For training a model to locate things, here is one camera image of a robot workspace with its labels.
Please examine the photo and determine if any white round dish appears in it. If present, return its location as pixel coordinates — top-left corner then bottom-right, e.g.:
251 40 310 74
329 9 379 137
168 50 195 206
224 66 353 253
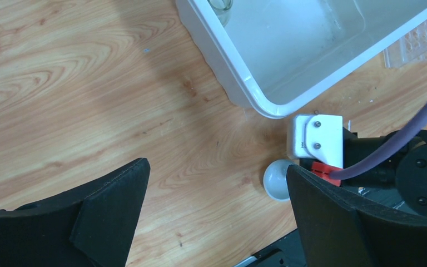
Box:
263 159 295 202

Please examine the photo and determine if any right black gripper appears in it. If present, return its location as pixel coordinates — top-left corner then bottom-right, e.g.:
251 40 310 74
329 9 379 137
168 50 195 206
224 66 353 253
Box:
298 127 427 222

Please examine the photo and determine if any small clear glass jar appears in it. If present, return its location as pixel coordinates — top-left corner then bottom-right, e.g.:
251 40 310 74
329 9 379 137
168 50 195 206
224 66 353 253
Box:
208 0 234 26

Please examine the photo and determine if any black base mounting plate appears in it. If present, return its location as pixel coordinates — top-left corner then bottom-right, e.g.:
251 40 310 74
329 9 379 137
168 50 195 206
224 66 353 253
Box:
235 229 307 267

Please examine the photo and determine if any white plastic bin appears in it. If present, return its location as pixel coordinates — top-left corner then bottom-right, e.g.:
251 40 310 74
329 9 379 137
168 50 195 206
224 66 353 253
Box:
176 1 427 119

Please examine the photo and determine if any clear acrylic tube rack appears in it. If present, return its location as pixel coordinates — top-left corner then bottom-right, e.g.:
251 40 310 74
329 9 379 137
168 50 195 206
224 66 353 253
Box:
384 20 427 68

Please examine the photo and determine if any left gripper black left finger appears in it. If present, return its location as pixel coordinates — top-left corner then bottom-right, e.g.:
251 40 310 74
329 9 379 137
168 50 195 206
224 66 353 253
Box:
0 158 150 266

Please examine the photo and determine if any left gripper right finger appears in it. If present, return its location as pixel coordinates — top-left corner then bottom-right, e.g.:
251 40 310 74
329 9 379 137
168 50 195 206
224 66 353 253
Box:
286 164 427 266

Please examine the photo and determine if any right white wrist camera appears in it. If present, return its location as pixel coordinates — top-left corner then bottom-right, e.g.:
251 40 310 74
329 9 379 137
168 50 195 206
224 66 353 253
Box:
286 114 344 168

